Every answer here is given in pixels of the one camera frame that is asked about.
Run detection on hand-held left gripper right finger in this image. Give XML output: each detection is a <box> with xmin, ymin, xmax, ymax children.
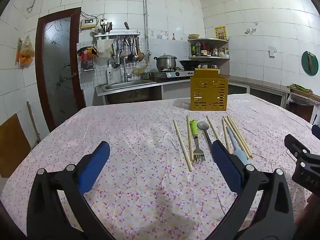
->
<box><xmin>205</xmin><ymin>140</ymin><xmax>297</xmax><ymax>240</ymax></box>

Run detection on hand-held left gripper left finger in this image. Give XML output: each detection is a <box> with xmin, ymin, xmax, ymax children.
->
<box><xmin>26</xmin><ymin>141</ymin><xmax>115</xmax><ymax>240</ymax></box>

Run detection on light blue spoon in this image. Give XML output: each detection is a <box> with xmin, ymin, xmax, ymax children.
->
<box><xmin>226</xmin><ymin>127</ymin><xmax>247</xmax><ymax>165</ymax></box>

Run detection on wooden chopstick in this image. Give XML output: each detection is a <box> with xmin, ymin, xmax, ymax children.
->
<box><xmin>206</xmin><ymin>115</ymin><xmax>221</xmax><ymax>142</ymax></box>
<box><xmin>186</xmin><ymin>115</ymin><xmax>194</xmax><ymax>162</ymax></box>
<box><xmin>222</xmin><ymin>118</ymin><xmax>232</xmax><ymax>153</ymax></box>
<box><xmin>224</xmin><ymin>116</ymin><xmax>248</xmax><ymax>159</ymax></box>
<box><xmin>173</xmin><ymin>120</ymin><xmax>194</xmax><ymax>172</ymax></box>
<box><xmin>226</xmin><ymin>116</ymin><xmax>251</xmax><ymax>159</ymax></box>
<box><xmin>229</xmin><ymin>116</ymin><xmax>254</xmax><ymax>158</ymax></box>

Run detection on metal spoon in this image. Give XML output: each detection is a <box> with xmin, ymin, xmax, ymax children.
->
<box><xmin>197</xmin><ymin>121</ymin><xmax>215</xmax><ymax>155</ymax></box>

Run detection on green handled metal fork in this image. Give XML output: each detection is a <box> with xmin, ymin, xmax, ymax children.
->
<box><xmin>189</xmin><ymin>119</ymin><xmax>206</xmax><ymax>165</ymax></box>

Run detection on yellow slotted utensil holder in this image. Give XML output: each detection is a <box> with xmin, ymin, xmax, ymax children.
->
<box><xmin>190</xmin><ymin>68</ymin><xmax>229</xmax><ymax>111</ymax></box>

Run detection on trash bin with bag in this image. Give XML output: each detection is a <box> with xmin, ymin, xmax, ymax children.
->
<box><xmin>287</xmin><ymin>92</ymin><xmax>320</xmax><ymax>125</ymax></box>

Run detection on green vegetables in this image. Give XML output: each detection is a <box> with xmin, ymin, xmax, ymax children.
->
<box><xmin>290</xmin><ymin>83</ymin><xmax>312</xmax><ymax>93</ymax></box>

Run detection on floral tablecloth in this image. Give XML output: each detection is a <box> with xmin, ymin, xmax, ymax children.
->
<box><xmin>1</xmin><ymin>94</ymin><xmax>320</xmax><ymax>240</ymax></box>

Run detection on kitchen counter cabinet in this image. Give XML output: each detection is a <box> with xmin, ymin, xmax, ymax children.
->
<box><xmin>227</xmin><ymin>75</ymin><xmax>290</xmax><ymax>109</ymax></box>

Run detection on green round cutting board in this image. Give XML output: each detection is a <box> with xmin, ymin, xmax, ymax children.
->
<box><xmin>301</xmin><ymin>50</ymin><xmax>320</xmax><ymax>76</ymax></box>

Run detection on wooden stick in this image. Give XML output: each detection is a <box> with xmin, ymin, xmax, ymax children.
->
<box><xmin>26</xmin><ymin>101</ymin><xmax>41</xmax><ymax>144</ymax></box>

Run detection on wooden board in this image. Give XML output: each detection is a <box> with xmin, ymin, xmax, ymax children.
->
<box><xmin>0</xmin><ymin>113</ymin><xmax>32</xmax><ymax>178</ymax></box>

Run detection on steel sink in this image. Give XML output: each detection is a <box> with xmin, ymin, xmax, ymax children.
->
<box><xmin>96</xmin><ymin>80</ymin><xmax>157</xmax><ymax>92</ymax></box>

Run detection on white corner shelf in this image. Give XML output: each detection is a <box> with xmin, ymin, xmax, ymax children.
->
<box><xmin>187</xmin><ymin>38</ymin><xmax>230</xmax><ymax>75</ymax></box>

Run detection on metal faucet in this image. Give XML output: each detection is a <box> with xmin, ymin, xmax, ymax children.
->
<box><xmin>117</xmin><ymin>50</ymin><xmax>132</xmax><ymax>82</ymax></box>

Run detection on gas stove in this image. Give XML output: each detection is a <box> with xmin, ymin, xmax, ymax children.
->
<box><xmin>150</xmin><ymin>69</ymin><xmax>195</xmax><ymax>81</ymax></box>

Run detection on black wok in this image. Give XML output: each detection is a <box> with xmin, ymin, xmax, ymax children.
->
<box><xmin>178</xmin><ymin>59</ymin><xmax>212</xmax><ymax>70</ymax></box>

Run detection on brown frosted glass door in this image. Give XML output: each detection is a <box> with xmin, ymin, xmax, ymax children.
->
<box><xmin>35</xmin><ymin>7</ymin><xmax>87</xmax><ymax>132</ymax></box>

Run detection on black hanging ladle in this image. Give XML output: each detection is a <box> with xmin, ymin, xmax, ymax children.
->
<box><xmin>127</xmin><ymin>37</ymin><xmax>134</xmax><ymax>62</ymax></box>

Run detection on steel hanging ladle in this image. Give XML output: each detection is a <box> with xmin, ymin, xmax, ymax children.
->
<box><xmin>132</xmin><ymin>37</ymin><xmax>140</xmax><ymax>62</ymax></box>

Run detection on steel pot with lid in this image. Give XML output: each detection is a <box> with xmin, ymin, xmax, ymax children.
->
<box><xmin>153</xmin><ymin>54</ymin><xmax>178</xmax><ymax>70</ymax></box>

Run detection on orange plastic bag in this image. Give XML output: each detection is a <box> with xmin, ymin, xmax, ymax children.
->
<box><xmin>17</xmin><ymin>37</ymin><xmax>35</xmax><ymax>68</ymax></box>

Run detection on utensil cup with knives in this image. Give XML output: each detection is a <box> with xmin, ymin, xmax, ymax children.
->
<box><xmin>100</xmin><ymin>21</ymin><xmax>113</xmax><ymax>34</ymax></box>

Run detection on white control box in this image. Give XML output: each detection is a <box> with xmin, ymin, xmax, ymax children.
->
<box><xmin>80</xmin><ymin>19</ymin><xmax>97</xmax><ymax>30</ymax></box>

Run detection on wire grid with bags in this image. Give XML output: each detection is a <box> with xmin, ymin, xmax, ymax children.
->
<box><xmin>77</xmin><ymin>46</ymin><xmax>98</xmax><ymax>72</ymax></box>

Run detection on metal wall shelf rack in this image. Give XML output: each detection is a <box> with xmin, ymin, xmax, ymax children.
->
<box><xmin>94</xmin><ymin>31</ymin><xmax>141</xmax><ymax>40</ymax></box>

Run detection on yellow wall poster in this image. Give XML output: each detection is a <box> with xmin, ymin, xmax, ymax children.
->
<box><xmin>214</xmin><ymin>25</ymin><xmax>227</xmax><ymax>40</ymax></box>

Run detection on grey wall pipe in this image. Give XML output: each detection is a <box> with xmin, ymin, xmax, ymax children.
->
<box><xmin>142</xmin><ymin>0</ymin><xmax>151</xmax><ymax>55</ymax></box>

